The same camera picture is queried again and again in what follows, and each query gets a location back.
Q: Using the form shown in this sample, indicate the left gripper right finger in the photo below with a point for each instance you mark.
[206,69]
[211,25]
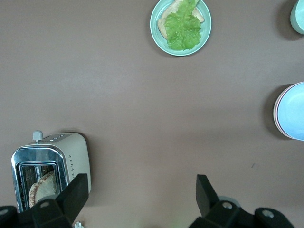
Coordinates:
[209,206]

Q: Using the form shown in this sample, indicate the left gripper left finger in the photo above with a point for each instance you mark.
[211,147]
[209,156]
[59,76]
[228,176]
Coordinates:
[69,199]

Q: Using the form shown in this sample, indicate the blue shallow bowl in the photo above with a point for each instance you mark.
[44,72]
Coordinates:
[293,111]

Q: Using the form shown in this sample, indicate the brown bread slice in toaster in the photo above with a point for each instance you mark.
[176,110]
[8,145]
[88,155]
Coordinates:
[44,187]

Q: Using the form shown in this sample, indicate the beige chrome toaster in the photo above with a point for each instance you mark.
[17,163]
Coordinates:
[76,154]

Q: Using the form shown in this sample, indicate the beige shallow bowl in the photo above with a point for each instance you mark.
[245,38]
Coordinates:
[274,111]

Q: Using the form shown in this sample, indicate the green plate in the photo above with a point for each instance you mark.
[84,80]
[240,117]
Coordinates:
[156,35]

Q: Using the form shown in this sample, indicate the green lettuce leaf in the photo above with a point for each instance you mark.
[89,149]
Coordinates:
[183,28]

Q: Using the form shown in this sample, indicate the toasted bread slice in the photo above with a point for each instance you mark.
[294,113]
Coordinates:
[162,26]

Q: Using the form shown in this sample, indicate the small green deep bowl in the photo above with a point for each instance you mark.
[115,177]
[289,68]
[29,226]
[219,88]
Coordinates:
[298,19]

